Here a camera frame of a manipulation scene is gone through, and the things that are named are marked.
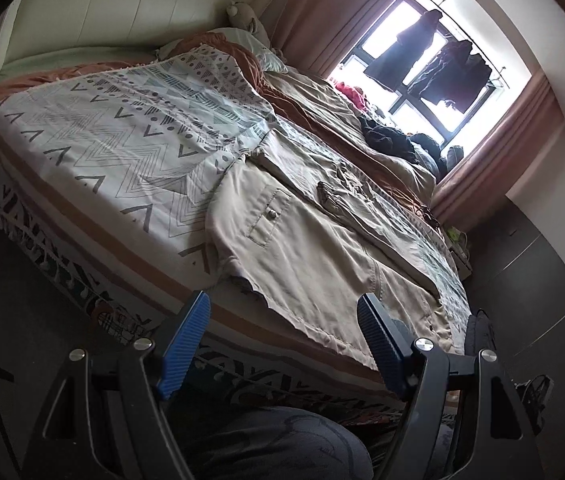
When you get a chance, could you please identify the dark hanging coat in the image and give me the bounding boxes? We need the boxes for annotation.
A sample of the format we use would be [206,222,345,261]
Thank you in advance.
[407,40,473,106]

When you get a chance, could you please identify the long dark hanging jacket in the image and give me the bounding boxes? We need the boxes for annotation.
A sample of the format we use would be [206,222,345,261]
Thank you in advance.
[365,9,444,93]

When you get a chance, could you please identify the white pillow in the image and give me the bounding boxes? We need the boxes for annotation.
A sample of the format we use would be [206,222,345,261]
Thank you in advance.
[157,27,288,73]

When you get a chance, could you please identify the short dark hanging shirt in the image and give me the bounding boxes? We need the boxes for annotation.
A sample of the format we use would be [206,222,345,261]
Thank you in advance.
[455,52,492,113]

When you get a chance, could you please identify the grey cushion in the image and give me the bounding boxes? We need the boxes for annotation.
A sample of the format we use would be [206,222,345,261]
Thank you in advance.
[443,145,465,171]

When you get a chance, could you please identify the dark pants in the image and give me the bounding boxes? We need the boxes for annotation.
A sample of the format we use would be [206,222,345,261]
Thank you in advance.
[463,310,506,361]

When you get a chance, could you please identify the pink curtain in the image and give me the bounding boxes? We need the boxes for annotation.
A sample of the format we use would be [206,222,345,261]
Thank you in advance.
[272,0,443,78]
[430,72,565,218]

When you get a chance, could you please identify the orange-brown blanket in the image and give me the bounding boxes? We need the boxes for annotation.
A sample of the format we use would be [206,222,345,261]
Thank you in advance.
[0,32,363,161]

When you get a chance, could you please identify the beige plush toy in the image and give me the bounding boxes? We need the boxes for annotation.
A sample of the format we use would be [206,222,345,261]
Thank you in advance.
[226,1,273,43]

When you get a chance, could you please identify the cream padded headboard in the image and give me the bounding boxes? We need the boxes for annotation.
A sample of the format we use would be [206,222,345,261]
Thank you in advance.
[0,0,278,81]

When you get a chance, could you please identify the beige jacket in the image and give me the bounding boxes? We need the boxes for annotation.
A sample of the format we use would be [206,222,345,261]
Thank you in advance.
[205,127,456,363]

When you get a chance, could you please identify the red cloth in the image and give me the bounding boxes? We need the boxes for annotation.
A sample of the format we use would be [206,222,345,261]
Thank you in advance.
[335,81,368,111]

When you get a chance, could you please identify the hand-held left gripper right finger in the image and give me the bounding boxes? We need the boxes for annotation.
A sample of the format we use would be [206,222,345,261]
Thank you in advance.
[357,293,546,480]

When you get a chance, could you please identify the small white nightstand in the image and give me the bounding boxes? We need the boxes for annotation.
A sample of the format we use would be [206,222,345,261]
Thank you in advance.
[445,230,473,266]

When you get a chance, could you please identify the black-framed window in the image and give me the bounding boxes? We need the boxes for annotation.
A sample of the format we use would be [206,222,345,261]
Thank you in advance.
[330,0,536,148]

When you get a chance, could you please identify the beige duvet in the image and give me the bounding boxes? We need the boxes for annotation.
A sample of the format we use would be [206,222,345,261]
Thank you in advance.
[265,70,436,196]

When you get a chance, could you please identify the person's leg in grey pants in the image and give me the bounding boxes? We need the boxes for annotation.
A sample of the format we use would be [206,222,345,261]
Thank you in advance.
[172,405,373,480]

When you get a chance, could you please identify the patterned white blanket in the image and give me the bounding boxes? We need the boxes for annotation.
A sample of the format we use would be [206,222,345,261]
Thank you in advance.
[0,45,471,411]

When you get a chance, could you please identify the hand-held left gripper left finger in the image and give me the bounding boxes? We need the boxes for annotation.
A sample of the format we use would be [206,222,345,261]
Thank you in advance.
[22,290,212,480]

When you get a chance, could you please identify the metal clothes rod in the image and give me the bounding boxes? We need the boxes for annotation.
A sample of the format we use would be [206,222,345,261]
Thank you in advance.
[415,0,508,81]

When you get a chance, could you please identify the black garment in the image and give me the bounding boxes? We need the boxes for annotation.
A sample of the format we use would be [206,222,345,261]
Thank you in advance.
[360,112,416,161]

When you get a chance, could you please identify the black cloth pile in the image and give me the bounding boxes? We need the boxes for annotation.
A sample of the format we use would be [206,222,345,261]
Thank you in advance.
[410,132,446,171]

